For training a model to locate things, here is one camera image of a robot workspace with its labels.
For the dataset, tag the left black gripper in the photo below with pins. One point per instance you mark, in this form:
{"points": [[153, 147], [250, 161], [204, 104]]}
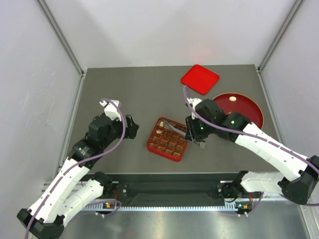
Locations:
{"points": [[131, 129]]}

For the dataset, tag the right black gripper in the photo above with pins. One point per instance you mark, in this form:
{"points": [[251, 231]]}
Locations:
{"points": [[192, 134]]}

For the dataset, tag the metal tongs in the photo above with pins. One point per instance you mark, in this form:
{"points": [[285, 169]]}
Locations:
{"points": [[167, 125]]}

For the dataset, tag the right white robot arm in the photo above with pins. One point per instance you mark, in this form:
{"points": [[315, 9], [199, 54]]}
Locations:
{"points": [[297, 175]]}

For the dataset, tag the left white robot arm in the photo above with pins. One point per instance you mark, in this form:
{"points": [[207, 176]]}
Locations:
{"points": [[67, 169]]}

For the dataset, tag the red chocolate box tray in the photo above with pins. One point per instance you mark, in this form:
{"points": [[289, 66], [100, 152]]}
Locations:
{"points": [[169, 145]]}

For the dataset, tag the white round chocolate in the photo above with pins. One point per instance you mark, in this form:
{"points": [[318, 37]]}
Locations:
{"points": [[232, 98]]}

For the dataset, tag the red square box lid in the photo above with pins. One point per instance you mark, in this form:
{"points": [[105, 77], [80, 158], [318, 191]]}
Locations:
{"points": [[200, 79]]}

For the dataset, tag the round red plate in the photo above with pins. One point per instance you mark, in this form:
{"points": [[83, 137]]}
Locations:
{"points": [[243, 104]]}

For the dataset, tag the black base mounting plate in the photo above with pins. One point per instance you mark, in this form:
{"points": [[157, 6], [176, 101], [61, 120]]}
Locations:
{"points": [[176, 189]]}

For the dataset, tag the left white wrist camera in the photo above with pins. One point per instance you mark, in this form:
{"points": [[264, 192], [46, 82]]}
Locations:
{"points": [[111, 109]]}

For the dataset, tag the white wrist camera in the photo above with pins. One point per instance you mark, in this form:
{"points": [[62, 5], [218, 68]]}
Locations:
{"points": [[111, 109], [193, 102]]}

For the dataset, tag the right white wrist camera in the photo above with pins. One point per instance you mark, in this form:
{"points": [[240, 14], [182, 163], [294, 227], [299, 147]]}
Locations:
{"points": [[193, 102]]}

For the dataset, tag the aluminium front rail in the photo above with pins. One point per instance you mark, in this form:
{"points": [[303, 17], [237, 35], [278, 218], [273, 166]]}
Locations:
{"points": [[152, 191]]}

